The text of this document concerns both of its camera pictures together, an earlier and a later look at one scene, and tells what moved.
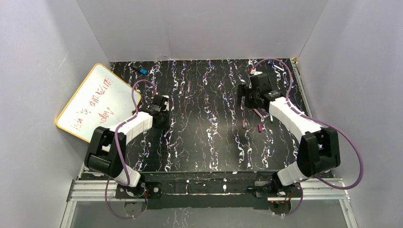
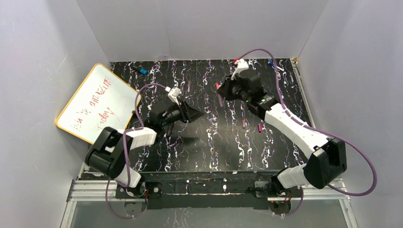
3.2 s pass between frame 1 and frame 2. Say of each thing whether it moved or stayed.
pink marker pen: moved
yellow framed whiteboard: stayed
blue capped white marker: stayed
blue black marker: stayed
